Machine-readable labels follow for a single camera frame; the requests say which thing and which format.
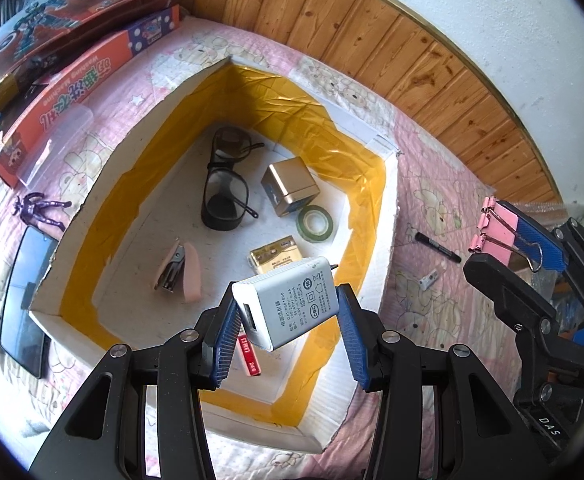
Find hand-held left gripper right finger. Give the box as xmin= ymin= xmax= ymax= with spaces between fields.
xmin=336 ymin=284 xmax=563 ymax=480

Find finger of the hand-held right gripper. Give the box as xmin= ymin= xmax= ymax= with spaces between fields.
xmin=497 ymin=201 xmax=584 ymax=311
xmin=463 ymin=254 xmax=584 ymax=386

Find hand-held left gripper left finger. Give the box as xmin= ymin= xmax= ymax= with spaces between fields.
xmin=29 ymin=287 xmax=243 ymax=480

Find pink binder clip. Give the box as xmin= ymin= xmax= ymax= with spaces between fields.
xmin=468 ymin=197 xmax=545 ymax=273

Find pink stapler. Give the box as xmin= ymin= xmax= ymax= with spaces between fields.
xmin=153 ymin=240 xmax=203 ymax=305

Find white charger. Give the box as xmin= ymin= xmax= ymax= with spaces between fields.
xmin=231 ymin=256 xmax=340 ymax=352

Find gold metal cube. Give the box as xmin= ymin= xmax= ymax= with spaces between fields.
xmin=261 ymin=156 xmax=321 ymax=217

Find white cardboard box yellow tape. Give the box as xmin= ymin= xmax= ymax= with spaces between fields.
xmin=28 ymin=55 xmax=400 ymax=453

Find red flash drive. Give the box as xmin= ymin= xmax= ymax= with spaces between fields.
xmin=239 ymin=331 xmax=263 ymax=377

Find black marker pen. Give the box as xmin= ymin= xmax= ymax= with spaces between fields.
xmin=414 ymin=231 xmax=463 ymax=264

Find small gold box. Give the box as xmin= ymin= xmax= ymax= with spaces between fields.
xmin=246 ymin=235 xmax=307 ymax=276

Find black framed glasses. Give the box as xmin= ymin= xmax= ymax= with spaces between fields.
xmin=201 ymin=126 xmax=265 ymax=232

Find green tape roll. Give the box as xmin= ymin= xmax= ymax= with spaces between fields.
xmin=296 ymin=205 xmax=339 ymax=243

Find pink printed blanket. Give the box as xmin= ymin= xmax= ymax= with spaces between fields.
xmin=0 ymin=15 xmax=584 ymax=480

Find black smartphone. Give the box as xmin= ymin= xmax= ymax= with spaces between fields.
xmin=0 ymin=225 xmax=59 ymax=380

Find purple action figure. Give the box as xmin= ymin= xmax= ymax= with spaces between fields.
xmin=12 ymin=192 xmax=73 ymax=233

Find clear plastic case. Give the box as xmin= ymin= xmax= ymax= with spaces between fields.
xmin=17 ymin=109 xmax=94 ymax=188

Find orange toy box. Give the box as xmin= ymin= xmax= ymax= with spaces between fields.
xmin=0 ymin=5 xmax=182 ymax=186

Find yellow edged dark box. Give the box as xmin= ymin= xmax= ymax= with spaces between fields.
xmin=0 ymin=57 xmax=53 ymax=128

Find robot print toy box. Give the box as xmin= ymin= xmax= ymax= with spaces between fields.
xmin=0 ymin=0 xmax=185 ymax=78

